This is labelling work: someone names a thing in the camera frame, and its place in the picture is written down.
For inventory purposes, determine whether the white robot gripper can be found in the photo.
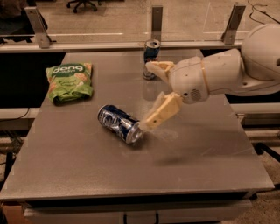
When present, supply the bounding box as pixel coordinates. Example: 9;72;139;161
143;57;209;130

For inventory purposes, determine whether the blue pepsi can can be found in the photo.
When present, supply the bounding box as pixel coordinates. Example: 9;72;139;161
97;105;144;144

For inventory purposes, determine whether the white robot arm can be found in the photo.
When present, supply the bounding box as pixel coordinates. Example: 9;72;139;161
140;24;280;131

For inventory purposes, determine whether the slim blue energy drink can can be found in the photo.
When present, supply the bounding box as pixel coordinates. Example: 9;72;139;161
143;38;160;80

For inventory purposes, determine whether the green snack bag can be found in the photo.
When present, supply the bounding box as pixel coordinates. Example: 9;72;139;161
45;62;94;105

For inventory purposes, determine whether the black office chair base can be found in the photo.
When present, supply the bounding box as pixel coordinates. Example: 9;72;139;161
66;0;97;13

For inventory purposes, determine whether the white cabinet under table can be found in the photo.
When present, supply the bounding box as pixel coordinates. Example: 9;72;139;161
24;199;252;224

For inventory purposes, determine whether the white horizontal rail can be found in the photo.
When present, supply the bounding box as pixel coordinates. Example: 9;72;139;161
0;40;242;53

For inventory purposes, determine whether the middle metal rail bracket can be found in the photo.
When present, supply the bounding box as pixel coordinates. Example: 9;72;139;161
151;6;163;41

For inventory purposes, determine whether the metal rail bracket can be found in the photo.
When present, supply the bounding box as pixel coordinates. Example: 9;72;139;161
24;6;51;49
151;6;163;41
221;3;246;46

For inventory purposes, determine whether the right metal rail bracket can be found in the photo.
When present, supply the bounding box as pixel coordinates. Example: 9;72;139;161
221;3;246;46

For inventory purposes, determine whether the black floor cable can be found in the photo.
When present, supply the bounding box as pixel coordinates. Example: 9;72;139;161
247;0;280;25

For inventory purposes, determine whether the left metal rail bracket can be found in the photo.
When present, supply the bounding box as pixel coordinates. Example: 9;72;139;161
24;6;51;49

